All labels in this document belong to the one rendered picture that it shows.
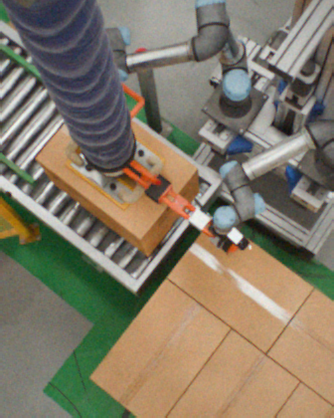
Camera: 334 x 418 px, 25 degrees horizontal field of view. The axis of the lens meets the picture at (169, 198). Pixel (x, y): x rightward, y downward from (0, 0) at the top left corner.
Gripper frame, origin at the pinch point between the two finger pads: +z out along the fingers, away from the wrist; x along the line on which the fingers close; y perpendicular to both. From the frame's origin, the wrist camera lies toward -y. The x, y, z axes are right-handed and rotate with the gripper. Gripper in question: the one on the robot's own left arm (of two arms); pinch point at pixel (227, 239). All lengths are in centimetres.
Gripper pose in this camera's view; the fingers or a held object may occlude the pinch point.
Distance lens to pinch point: 310.8
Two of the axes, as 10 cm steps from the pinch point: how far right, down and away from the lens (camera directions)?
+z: 0.5, 2.6, 9.7
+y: -7.8, -5.9, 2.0
